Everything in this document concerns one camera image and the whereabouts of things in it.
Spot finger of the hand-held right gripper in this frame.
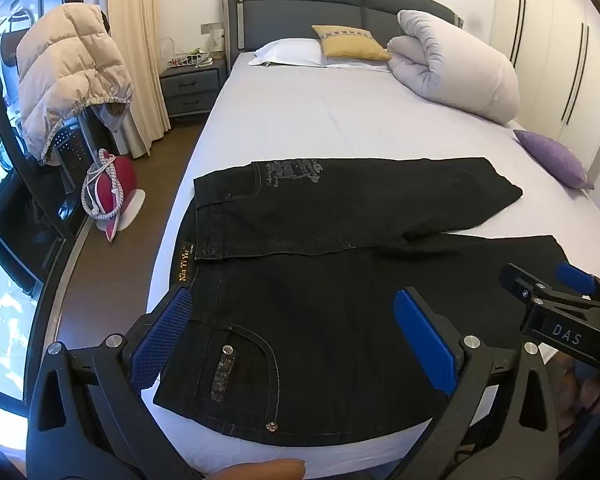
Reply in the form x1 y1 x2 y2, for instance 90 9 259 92
499 262 551 307
554 261 600 302

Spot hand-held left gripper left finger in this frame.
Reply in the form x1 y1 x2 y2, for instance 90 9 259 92
26 287 201 480

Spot person's left hand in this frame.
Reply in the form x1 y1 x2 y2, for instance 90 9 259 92
212 459 308 480

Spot purple cushion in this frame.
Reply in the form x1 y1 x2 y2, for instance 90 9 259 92
513 129 593 190

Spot beige puffer jacket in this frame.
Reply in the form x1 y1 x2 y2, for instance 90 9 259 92
16 3 134 166

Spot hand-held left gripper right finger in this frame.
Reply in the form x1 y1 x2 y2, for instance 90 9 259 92
392 287 563 480

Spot white wardrobe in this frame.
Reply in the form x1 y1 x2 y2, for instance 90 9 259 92
490 0 600 221

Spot bed with white sheet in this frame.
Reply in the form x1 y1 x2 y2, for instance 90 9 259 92
145 50 600 468

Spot wire rack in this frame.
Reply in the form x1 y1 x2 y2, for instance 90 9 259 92
160 37 216 68

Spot red iron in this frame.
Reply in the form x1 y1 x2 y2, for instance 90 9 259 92
92 155 137 221

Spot black denim pants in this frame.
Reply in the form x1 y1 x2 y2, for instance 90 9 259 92
152 156 573 448

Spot grey padded headboard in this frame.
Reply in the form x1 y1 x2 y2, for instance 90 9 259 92
221 0 465 68

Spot yellow cushion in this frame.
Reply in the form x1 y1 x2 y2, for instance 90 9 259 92
311 25 392 60

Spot grey nightstand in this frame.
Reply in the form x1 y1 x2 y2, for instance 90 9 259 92
159 55 229 118

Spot folded white duvet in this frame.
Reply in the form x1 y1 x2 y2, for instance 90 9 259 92
386 9 520 126

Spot white pillow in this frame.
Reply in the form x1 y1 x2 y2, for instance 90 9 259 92
248 38 396 68

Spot glass sliding door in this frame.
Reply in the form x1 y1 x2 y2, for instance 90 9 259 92
0 0 88 411

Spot grey chair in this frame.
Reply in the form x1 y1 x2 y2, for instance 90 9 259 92
45 107 108 196

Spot cream curtain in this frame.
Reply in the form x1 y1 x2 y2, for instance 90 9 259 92
106 0 171 158

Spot person's right hand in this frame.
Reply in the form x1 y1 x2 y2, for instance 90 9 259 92
555 350 600 441

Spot white braided cord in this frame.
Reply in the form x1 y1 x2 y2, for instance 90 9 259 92
81 148 126 221

